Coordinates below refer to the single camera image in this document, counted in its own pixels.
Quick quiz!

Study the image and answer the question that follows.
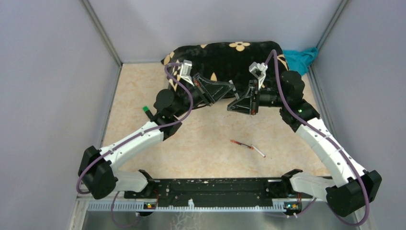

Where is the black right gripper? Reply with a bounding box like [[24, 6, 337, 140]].
[[227, 79, 288, 115]]

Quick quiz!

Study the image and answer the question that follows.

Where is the white marker with red tip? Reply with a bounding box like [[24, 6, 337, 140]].
[[251, 145, 266, 158]]

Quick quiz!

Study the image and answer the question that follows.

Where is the black marker with green tip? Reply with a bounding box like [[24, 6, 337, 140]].
[[143, 106, 154, 120]]

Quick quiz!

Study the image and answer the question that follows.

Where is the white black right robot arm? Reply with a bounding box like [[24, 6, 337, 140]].
[[227, 71, 382, 218]]

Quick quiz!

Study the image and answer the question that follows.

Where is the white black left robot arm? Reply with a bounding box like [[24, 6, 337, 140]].
[[76, 74, 234, 200]]

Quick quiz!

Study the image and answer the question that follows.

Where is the red orange pen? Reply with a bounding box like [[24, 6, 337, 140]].
[[230, 140, 254, 150]]

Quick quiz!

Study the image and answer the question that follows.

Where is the black pillow with beige flowers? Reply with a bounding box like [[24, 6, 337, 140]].
[[161, 41, 289, 114]]

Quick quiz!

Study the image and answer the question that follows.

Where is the teal cloth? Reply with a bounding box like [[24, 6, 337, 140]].
[[283, 47, 318, 76]]

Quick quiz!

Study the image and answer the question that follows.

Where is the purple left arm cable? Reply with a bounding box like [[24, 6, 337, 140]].
[[76, 62, 195, 229]]

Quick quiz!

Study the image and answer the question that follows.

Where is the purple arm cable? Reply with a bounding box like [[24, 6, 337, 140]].
[[76, 62, 195, 229], [263, 49, 371, 227]]

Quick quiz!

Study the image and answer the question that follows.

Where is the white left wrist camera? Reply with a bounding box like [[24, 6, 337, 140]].
[[180, 60, 194, 86]]

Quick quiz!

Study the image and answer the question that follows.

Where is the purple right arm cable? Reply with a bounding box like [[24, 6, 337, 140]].
[[263, 49, 371, 227]]

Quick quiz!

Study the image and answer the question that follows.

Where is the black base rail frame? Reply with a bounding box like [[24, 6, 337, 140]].
[[87, 177, 321, 218]]

